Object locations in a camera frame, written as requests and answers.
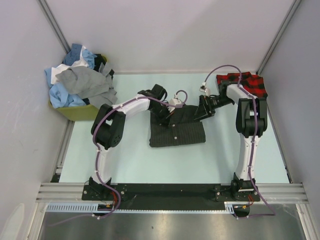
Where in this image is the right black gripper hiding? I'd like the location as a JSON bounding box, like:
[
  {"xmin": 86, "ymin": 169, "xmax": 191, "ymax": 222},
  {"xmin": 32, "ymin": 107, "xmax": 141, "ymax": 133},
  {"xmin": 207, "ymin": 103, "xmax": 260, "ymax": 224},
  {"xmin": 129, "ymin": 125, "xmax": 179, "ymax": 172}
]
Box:
[{"xmin": 193, "ymin": 94, "xmax": 234, "ymax": 121}]

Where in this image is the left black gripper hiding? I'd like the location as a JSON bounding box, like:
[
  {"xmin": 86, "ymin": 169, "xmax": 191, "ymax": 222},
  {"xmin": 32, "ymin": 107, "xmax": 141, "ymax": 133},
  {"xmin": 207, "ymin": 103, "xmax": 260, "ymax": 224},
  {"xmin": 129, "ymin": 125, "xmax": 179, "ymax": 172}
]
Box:
[{"xmin": 148, "ymin": 103, "xmax": 174, "ymax": 129}]

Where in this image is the dark pinstriped long sleeve shirt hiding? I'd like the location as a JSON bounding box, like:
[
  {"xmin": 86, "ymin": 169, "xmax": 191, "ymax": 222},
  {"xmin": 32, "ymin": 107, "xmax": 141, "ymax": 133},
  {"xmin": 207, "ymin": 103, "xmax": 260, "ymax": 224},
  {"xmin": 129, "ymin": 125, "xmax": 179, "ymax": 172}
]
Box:
[{"xmin": 149, "ymin": 105, "xmax": 206, "ymax": 148}]

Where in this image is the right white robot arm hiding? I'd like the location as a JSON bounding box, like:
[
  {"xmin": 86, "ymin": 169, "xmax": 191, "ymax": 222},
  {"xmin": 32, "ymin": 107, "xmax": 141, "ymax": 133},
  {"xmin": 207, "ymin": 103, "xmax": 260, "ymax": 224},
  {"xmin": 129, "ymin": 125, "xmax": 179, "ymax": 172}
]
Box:
[{"xmin": 194, "ymin": 82, "xmax": 268, "ymax": 201}]

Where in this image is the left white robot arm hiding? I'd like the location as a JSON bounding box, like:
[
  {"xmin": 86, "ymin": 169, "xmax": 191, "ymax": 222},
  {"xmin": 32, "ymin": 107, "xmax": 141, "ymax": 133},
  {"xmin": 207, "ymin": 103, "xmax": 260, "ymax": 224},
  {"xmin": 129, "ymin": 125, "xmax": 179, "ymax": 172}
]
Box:
[{"xmin": 88, "ymin": 84, "xmax": 183, "ymax": 200}]

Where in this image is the red black plaid folded shirt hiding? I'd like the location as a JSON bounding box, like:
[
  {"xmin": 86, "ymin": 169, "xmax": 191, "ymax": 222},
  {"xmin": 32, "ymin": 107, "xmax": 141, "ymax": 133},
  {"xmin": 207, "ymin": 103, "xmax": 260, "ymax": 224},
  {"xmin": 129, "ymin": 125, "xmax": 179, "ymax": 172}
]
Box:
[{"xmin": 216, "ymin": 72, "xmax": 268, "ymax": 99}]

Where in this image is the grey shirt in basket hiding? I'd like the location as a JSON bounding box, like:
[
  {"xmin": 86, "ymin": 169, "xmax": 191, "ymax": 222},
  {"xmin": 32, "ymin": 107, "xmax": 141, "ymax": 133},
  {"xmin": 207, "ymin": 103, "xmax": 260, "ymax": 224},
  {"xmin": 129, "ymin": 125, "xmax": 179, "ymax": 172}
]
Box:
[{"xmin": 56, "ymin": 63, "xmax": 118, "ymax": 108}]

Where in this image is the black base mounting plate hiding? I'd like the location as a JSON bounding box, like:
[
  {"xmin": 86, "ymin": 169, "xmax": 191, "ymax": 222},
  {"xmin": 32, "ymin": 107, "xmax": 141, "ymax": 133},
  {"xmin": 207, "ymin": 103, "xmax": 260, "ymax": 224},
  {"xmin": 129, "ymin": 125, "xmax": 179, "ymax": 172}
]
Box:
[{"xmin": 81, "ymin": 180, "xmax": 260, "ymax": 212}]

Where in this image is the black garment in basket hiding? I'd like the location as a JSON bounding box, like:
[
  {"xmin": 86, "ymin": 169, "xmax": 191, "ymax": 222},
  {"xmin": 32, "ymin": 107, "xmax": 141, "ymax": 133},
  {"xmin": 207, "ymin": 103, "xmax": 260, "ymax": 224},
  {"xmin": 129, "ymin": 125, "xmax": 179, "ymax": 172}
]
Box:
[{"xmin": 94, "ymin": 53, "xmax": 115, "ymax": 77}]

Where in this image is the light blue shirt in basket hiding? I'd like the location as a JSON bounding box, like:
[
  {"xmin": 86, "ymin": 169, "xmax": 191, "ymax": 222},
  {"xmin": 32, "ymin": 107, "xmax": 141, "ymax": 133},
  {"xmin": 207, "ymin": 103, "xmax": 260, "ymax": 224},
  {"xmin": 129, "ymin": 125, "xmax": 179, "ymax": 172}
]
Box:
[{"xmin": 44, "ymin": 68, "xmax": 86, "ymax": 109}]

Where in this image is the blue checked shirt in basket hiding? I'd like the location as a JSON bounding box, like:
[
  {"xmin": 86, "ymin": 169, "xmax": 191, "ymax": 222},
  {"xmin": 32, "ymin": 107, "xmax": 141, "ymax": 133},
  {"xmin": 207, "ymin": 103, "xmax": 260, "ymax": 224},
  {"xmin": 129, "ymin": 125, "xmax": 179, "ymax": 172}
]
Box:
[{"xmin": 62, "ymin": 43, "xmax": 83, "ymax": 66}]

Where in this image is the white shirt in basket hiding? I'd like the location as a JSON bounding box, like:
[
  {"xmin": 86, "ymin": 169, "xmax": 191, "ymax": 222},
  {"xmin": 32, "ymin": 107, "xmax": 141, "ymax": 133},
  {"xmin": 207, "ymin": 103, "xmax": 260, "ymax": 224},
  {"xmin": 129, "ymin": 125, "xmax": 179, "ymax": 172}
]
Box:
[{"xmin": 51, "ymin": 45, "xmax": 95, "ymax": 85}]

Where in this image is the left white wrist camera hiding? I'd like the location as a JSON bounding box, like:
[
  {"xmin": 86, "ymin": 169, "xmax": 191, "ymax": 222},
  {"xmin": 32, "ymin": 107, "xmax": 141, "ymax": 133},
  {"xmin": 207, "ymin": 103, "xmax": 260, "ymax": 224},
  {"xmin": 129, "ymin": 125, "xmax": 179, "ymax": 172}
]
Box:
[{"xmin": 168, "ymin": 97, "xmax": 183, "ymax": 112}]

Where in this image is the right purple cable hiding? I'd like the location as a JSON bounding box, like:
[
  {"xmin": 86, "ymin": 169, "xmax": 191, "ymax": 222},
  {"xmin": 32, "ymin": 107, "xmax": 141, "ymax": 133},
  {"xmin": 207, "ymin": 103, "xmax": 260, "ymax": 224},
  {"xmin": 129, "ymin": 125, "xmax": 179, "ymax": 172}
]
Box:
[{"xmin": 203, "ymin": 64, "xmax": 277, "ymax": 221}]

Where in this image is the white slotted cable duct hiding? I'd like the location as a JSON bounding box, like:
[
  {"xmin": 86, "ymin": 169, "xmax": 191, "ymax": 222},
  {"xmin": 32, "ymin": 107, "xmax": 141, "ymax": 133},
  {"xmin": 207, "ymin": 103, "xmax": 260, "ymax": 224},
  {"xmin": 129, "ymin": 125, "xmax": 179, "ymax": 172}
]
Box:
[{"xmin": 46, "ymin": 203, "xmax": 234, "ymax": 214}]

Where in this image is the aluminium frame rail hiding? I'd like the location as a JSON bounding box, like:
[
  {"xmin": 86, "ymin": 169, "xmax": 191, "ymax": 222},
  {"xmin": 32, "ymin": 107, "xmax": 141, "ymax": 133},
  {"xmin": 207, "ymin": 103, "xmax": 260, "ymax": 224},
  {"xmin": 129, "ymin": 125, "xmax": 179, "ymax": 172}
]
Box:
[{"xmin": 36, "ymin": 183, "xmax": 309, "ymax": 204}]

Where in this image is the right aluminium corner post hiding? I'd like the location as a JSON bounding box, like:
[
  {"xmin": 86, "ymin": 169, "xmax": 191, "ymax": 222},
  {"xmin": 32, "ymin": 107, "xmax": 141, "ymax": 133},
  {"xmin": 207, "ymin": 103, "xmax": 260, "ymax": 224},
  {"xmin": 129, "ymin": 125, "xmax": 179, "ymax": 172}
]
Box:
[{"xmin": 255, "ymin": 0, "xmax": 304, "ymax": 75}]

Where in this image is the aluminium corner post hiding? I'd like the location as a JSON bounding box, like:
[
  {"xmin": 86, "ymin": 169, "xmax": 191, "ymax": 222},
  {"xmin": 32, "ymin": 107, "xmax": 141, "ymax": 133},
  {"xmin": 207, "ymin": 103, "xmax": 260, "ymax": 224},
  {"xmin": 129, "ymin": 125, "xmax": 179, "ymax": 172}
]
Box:
[
  {"xmin": 255, "ymin": 0, "xmax": 304, "ymax": 75},
  {"xmin": 36, "ymin": 0, "xmax": 71, "ymax": 54}
]

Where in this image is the left aluminium corner post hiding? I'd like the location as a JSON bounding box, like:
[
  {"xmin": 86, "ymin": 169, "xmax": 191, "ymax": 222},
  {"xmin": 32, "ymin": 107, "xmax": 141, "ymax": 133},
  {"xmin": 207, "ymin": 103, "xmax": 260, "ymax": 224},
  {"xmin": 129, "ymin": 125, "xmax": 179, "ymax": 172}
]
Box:
[{"xmin": 36, "ymin": 0, "xmax": 71, "ymax": 54}]

